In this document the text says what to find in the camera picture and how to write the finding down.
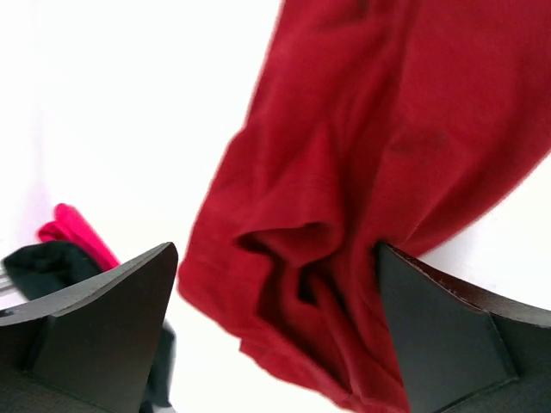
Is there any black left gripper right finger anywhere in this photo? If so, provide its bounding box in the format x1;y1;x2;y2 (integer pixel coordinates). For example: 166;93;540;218
375;243;550;413

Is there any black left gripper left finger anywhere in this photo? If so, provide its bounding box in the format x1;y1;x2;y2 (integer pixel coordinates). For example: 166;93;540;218
1;243;178;412

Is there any dark red t shirt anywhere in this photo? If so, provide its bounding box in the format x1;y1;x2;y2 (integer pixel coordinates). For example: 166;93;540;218
178;0;550;412

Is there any folded black t shirt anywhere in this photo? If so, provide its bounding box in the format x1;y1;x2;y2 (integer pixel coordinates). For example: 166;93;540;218
3;241;175;412

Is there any folded pink t shirt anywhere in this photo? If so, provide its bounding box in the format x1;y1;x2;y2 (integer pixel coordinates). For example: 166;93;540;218
36;203;121;271

